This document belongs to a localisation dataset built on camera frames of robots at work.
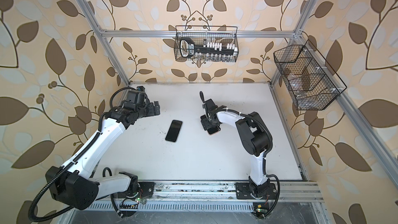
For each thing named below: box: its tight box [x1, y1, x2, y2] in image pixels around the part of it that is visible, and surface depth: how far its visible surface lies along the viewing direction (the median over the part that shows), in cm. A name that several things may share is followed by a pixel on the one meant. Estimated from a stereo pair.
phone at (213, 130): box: [207, 126, 220, 136], surface depth 95 cm
